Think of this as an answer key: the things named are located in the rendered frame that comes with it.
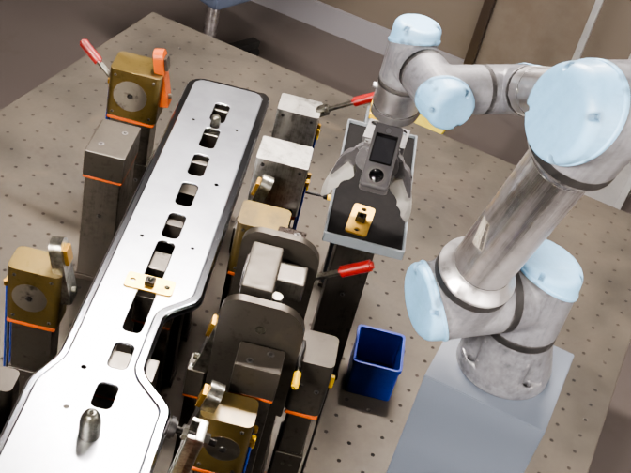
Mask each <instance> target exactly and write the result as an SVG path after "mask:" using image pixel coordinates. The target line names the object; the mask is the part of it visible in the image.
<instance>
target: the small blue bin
mask: <svg viewBox="0 0 631 473"><path fill-rule="evenodd" d="M405 340H406V337H405V336H404V335H402V334H399V333H395V332H391V331H388V330H384V329H380V328H373V327H369V326H366V325H358V328H357V333H356V340H355V343H354V345H353V348H352V351H351V354H350V357H349V363H348V368H347V374H346V385H345V390H346V391H349V392H353V393H357V394H360V395H364V396H368V397H372V398H376V399H379V400H383V401H389V400H390V398H391V395H392V391H393V388H394V386H395V383H396V380H397V377H398V375H399V374H401V372H402V369H403V359H404V350H405Z"/></svg>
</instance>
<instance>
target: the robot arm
mask: <svg viewBox="0 0 631 473"><path fill-rule="evenodd" d="M440 37H441V28H440V26H439V24H438V23H437V22H435V21H434V20H432V19H430V18H428V17H426V16H423V15H420V14H404V15H401V16H399V17H398V18H397V19H396V20H395V22H394V24H393V27H392V32H391V34H390V35H389V36H388V45H387V48H386V52H385V54H384V58H383V62H382V65H381V69H380V72H379V75H378V79H377V82H373V84H372V87H374V88H375V89H376V90H375V93H374V96H373V103H372V106H371V113H372V115H373V117H374V118H375V119H373V118H370V120H369V122H368V125H367V127H366V130H365V132H364V135H363V136H362V142H361V143H359V144H358V145H356V146H355V147H354V148H353V147H352V148H349V149H347V150H346V151H345V152H343V153H342V155H341V156H340V157H339V159H338V161H337V162H336V163H335V165H334V167H333V168H332V169H331V172H330V173H329V175H328V176H327V178H326V180H325V182H324V184H323V186H322V190H321V196H325V195H329V194H330V193H331V190H332V189H334V188H337V187H338V186H339V184H340V183H341V182H342V181H344V180H348V179H350V178H352V177H353V176H354V175H355V173H356V164H357V166H358V167H359V168H360V169H361V170H362V176H361V179H360V184H359V188H360V189H361V190H363V191H370V192H373V193H377V194H381V195H386V194H387V192H388V188H390V191H391V193H392V194H393V195H394V196H395V198H396V200H397V206H398V207H399V209H400V218H401V219H402V220H403V221H404V222H408V219H409V216H410V213H411V205H412V194H411V186H412V174H411V171H410V169H409V167H408V166H407V165H406V164H405V160H404V158H403V153H404V150H405V147H406V144H407V140H408V136H409V133H410V130H406V129H403V128H401V127H405V126H408V125H410V124H411V123H412V122H413V120H414V117H415V114H417V113H418V111H419V112H420V114H421V115H422V116H424V117H425V118H426V119H427V120H428V121H429V123H430V124H431V125H432V126H434V127H435V128H437V129H440V130H451V129H453V128H454V127H456V126H458V125H459V126H461V125H462V124H464V123H465V122H466V121H467V120H468V119H469V118H470V116H471V115H479V114H513V115H520V116H525V130H526V135H527V138H528V147H529V151H528V152H527V153H526V155H525V156H524V157H523V159H522V160H521V162H520V163H519V164H518V165H517V167H516V168H515V169H514V171H513V172H512V173H511V174H510V176H509V177H508V179H507V180H506V181H505V183H504V184H503V185H502V187H501V188H500V190H499V191H498V192H497V194H496V195H495V197H494V198H493V199H492V201H491V202H490V203H489V205H488V206H487V207H486V209H485V211H484V212H483V213H482V215H481V216H480V217H479V219H478V220H477V221H476V222H475V223H474V224H473V226H472V227H471V229H470V230H469V232H468V233H467V234H466V236H462V237H458V238H455V239H453V240H451V241H450V242H449V243H447V244H446V245H445V246H444V247H443V249H442V250H441V252H440V253H439V255H438V256H437V257H436V259H434V260H431V261H425V260H421V261H420V262H415V263H413V264H411V265H410V266H409V268H408V271H407V274H406V278H405V300H406V305H407V310H408V316H409V319H410V321H411V324H412V326H413V327H414V329H415V330H416V332H417V333H418V334H419V335H420V336H422V338H423V339H425V340H427V341H431V342H433V341H444V342H448V340H452V339H460V338H461V340H460V342H459V345H458V347H457V350H456V357H457V362H458V364H459V367H460V369H461V370H462V372H463V373H464V375H465V376H466V377H467V378H468V380H469V381H471V382H472V383H473V384H474V385H475V386H477V387H478V388H479V389H482V390H483V391H485V392H487V393H489V394H491V395H494V396H497V397H500V398H502V399H507V400H527V399H530V398H532V397H535V396H537V395H538V394H540V393H541V392H542V391H543V390H544V388H545V387H546V384H547V382H548V380H549V378H550V376H551V372H552V359H553V344H554V343H555V341H556V339H557V337H558V335H559V333H560V331H561V329H562V326H563V324H564V322H565V320H566V318H567V316H568V314H569V312H570V310H571V308H572V306H573V304H574V302H575V301H577V299H578V292H579V290H580V288H581V285H582V284H583V273H582V269H581V267H580V265H579V263H578V262H577V260H576V259H575V258H574V257H573V256H572V255H571V254H570V253H569V252H568V251H567V250H565V249H564V248H562V247H561V246H559V245H557V244H555V243H554V242H552V241H550V240H547V239H546V238H547V237H548V236H549V235H550V234H551V233H552V231H553V230H554V229H555V228H556V227H557V226H558V224H559V223H560V222H561V221H562V219H563V218H564V217H565V216H566V215H567V214H568V212H569V211H570V210H571V209H572V208H573V207H574V205H575V204H576V203H577V202H578V200H579V199H580V198H581V197H582V196H583V195H584V193H585V192H592V191H600V190H602V189H603V188H605V187H606V186H608V185H609V184H610V183H611V182H612V181H613V180H614V178H615V177H616V176H617V175H618V174H619V173H620V171H621V170H622V169H623V168H624V167H625V166H626V165H627V164H628V163H630V162H631V59H624V60H605V59H601V58H583V59H578V60H575V61H566V62H562V63H560V64H558V65H555V66H554V67H542V66H540V65H533V64H529V63H519V64H505V65H451V64H449V63H448V62H447V60H446V59H445V58H444V57H443V55H442V54H441V53H440V52H439V50H438V46H439V45H440ZM376 119H377V120H376ZM375 123H376V124H375ZM403 132H404V133H405V134H406V135H405V134H404V133H403ZM392 176H394V179H393V180H392V181H391V178H392ZM390 181H391V184H390ZM389 185H390V187H389Z"/></svg>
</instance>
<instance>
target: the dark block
mask: <svg viewBox="0 0 631 473"><path fill-rule="evenodd" d="M284 360H285V352H283V351H279V350H275V349H271V348H267V347H264V346H260V345H256V344H252V343H245V342H240V344H239V350H238V352H237V356H236V359H235V363H234V367H233V372H232V375H231V379H230V384H229V388H228V389H229V391H228V392H230V393H234V394H237V395H241V396H245V397H249V398H253V399H256V400H257V401H258V403H259V407H258V410H257V414H256V418H255V422H254V425H257V426H258V432H257V434H254V435H256V440H255V444H254V448H253V449H251V452H250V456H249V460H248V464H247V467H246V471H245V473H252V471H253V468H254V461H255V457H256V454H257V451H258V447H259V443H260V440H261V436H262V433H263V429H264V425H265V422H266V418H267V414H268V411H269V405H270V404H272V402H273V400H274V397H275V394H276V390H277V387H278V383H279V380H280V376H281V372H282V368H283V364H284Z"/></svg>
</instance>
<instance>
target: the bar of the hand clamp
mask: <svg viewBox="0 0 631 473"><path fill-rule="evenodd" d="M178 422H179V420H177V417H174V416H173V417H172V418H169V420H168V422H167V425H166V428H165V430H164V433H163V435H165V438H166V439H170V437H172V438H173V437H174V434H177V435H180V439H182V442H181V444H180V447H179V449H178V451H177V455H176V457H175V459H174V461H173V463H172V465H171V467H170V469H169V471H168V473H190V472H191V470H192V466H193V464H194V462H195V460H196V458H197V456H198V454H199V451H200V450H201V448H202V447H203V448H207V446H208V445H209V446H211V447H215V445H216V442H217V439H214V438H211V434H210V433H207V430H208V426H209V421H207V420H201V419H199V418H196V417H193V418H192V421H191V423H190V425H189V426H188V425H185V426H184V428H182V427H180V426H177V425H178Z"/></svg>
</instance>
